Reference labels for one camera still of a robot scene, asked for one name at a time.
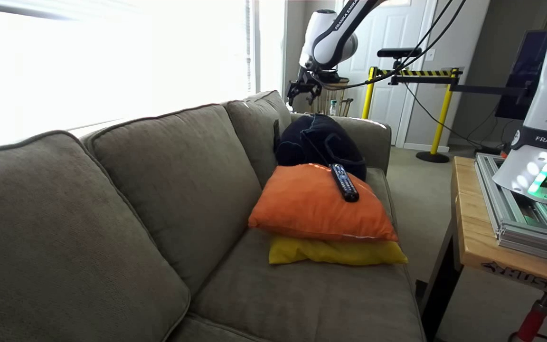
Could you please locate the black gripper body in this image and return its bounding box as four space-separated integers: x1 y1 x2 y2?
291 64 325 91

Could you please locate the navy blue pillow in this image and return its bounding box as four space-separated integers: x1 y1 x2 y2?
272 112 369 182

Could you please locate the orange pillow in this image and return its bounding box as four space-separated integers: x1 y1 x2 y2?
247 161 399 243

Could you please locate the yellow pillow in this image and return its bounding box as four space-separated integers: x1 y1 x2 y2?
266 233 410 267

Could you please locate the white door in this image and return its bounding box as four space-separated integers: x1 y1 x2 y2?
336 0 441 148

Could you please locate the black remote control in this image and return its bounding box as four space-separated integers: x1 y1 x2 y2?
329 161 361 205

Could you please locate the yellow black safety barrier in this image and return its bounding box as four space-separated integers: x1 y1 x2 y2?
359 64 466 165

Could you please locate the brown grey fabric sofa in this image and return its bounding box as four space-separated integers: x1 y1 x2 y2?
0 89 429 342

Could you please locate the black monitor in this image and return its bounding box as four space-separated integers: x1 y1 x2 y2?
492 28 547 123

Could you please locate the wooden table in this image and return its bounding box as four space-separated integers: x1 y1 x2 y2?
452 153 547 294

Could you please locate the red clamp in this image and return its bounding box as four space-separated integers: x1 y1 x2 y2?
509 292 547 342

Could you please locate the black stereo camera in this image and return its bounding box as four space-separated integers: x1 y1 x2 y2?
376 45 426 60

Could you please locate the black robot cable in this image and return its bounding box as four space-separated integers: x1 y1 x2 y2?
323 0 471 129

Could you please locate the aluminium rail base frame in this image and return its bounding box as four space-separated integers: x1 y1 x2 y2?
473 150 547 267

